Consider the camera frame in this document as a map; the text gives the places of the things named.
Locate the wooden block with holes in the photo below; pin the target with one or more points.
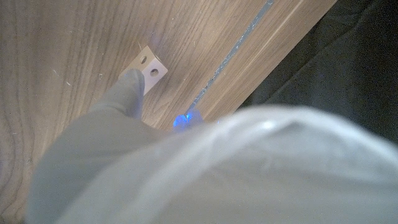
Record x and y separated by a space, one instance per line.
152 79

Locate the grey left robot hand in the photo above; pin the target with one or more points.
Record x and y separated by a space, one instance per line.
217 174

